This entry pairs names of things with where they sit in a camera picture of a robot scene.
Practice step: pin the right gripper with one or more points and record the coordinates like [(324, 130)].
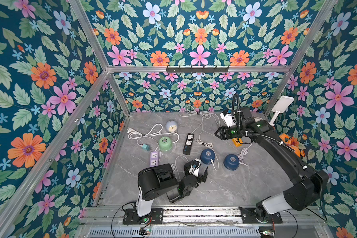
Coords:
[(223, 132)]

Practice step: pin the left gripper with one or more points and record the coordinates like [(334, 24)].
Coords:
[(199, 178)]

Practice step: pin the blue meat grinder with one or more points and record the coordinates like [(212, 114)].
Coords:
[(207, 156), (231, 162)]

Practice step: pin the blue meat grinder front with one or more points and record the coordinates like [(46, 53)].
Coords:
[(231, 162)]

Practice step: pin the green charger adapter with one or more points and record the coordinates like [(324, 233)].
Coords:
[(146, 147)]

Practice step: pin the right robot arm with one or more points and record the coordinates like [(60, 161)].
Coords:
[(308, 184)]

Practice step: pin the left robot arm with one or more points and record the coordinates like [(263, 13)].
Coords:
[(156, 181)]

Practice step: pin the green meat grinder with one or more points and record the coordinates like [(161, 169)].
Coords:
[(165, 143)]

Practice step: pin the orange power strip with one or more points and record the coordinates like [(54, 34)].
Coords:
[(237, 142)]

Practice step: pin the black power strip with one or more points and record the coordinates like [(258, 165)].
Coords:
[(188, 144)]

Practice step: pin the purple power strip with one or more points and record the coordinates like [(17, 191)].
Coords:
[(154, 158)]

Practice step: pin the pale blue table clock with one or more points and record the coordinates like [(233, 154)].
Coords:
[(171, 126)]

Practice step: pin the orange clownfish plush toy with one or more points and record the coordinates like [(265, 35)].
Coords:
[(293, 143)]

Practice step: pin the white folding desk lamp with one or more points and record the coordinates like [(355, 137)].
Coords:
[(280, 106)]

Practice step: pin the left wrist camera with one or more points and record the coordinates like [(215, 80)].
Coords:
[(194, 170)]

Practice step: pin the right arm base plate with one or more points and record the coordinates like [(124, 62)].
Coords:
[(253, 215)]

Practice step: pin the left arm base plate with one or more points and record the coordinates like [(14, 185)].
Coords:
[(131, 217)]

